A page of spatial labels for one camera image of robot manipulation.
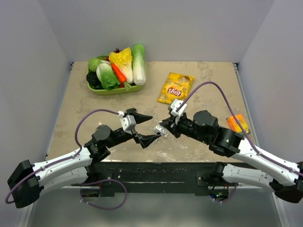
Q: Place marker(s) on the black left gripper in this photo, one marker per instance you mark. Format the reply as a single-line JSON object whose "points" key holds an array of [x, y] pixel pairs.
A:
{"points": [[144, 140]]}

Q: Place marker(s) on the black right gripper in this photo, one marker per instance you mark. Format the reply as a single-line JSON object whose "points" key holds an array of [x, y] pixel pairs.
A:
{"points": [[169, 123]]}

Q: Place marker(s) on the white earbud charging case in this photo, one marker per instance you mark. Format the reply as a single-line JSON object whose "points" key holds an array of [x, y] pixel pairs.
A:
{"points": [[158, 129]]}

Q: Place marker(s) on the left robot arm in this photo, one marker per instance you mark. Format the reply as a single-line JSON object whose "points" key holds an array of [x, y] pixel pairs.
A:
{"points": [[28, 180]]}

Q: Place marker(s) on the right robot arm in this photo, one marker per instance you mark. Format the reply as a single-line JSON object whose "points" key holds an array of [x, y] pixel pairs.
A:
{"points": [[282, 177]]}

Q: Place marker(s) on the yellow chips bag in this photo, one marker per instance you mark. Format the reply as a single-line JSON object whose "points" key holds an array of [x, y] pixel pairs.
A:
{"points": [[176, 86]]}

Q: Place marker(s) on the green vegetable basket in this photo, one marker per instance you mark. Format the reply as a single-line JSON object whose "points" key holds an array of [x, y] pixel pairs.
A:
{"points": [[116, 91]]}

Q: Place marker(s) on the green white napa cabbage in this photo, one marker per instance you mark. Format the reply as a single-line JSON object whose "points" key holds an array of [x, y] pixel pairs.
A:
{"points": [[138, 64]]}

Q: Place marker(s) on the green leafy bok choy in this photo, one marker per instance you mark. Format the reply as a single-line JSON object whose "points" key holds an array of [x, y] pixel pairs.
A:
{"points": [[107, 77]]}

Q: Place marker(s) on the orange toy carrot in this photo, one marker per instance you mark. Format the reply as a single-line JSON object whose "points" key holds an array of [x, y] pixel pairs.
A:
{"points": [[121, 77]]}

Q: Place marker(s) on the orange juice carton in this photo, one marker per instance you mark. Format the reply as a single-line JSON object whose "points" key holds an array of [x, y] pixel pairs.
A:
{"points": [[235, 126]]}

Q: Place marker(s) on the black toy vegetable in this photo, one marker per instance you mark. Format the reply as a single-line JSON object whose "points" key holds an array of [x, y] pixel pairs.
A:
{"points": [[93, 81]]}

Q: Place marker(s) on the yellow white cabbage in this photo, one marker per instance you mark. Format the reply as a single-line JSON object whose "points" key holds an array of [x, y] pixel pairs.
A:
{"points": [[123, 60]]}

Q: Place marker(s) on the round green cabbage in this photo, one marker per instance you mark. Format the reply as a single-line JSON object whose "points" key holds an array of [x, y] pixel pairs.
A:
{"points": [[93, 64]]}

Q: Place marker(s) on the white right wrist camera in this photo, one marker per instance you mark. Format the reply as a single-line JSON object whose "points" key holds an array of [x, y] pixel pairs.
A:
{"points": [[177, 109]]}

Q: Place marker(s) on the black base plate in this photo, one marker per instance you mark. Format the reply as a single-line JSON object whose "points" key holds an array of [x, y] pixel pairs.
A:
{"points": [[147, 177]]}

